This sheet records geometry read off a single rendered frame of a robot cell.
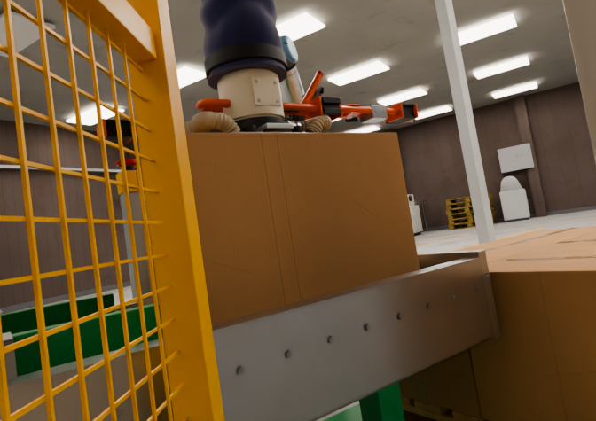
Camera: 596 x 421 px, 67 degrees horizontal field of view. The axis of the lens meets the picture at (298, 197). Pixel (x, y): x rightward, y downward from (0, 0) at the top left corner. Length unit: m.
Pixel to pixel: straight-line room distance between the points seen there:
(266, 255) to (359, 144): 0.39
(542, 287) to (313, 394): 0.64
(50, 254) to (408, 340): 10.55
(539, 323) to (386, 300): 0.45
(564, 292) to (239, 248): 0.74
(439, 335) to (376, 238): 0.27
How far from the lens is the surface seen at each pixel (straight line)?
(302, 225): 1.01
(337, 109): 1.37
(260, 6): 1.28
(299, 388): 0.81
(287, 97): 2.00
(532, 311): 1.25
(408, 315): 0.97
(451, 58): 5.04
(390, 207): 1.19
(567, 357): 1.25
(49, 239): 11.25
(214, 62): 1.22
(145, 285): 1.53
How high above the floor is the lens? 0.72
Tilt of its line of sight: 4 degrees up
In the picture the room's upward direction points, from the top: 9 degrees counter-clockwise
